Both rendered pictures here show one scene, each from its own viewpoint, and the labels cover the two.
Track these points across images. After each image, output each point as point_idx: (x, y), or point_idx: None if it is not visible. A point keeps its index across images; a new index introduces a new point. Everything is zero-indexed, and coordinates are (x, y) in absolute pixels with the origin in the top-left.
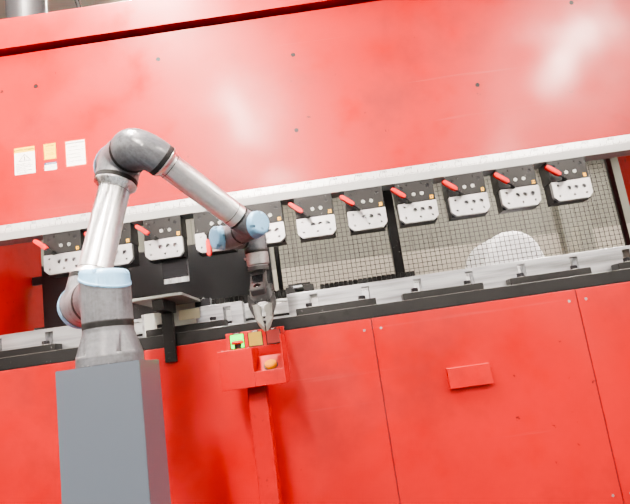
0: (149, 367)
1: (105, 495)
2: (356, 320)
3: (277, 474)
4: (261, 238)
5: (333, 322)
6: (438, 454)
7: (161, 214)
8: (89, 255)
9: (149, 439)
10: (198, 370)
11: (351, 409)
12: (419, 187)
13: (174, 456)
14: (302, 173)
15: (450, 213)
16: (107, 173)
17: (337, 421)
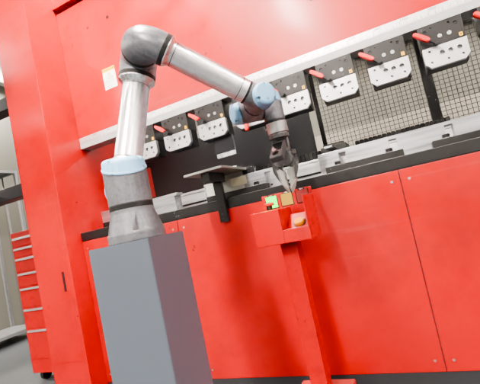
0: (166, 241)
1: (137, 353)
2: (382, 173)
3: (315, 315)
4: (277, 108)
5: (360, 177)
6: (479, 298)
7: (206, 101)
8: (119, 146)
9: (168, 305)
10: (247, 227)
11: (384, 256)
12: (446, 27)
13: (237, 294)
14: (321, 40)
15: None
16: (124, 72)
17: (371, 267)
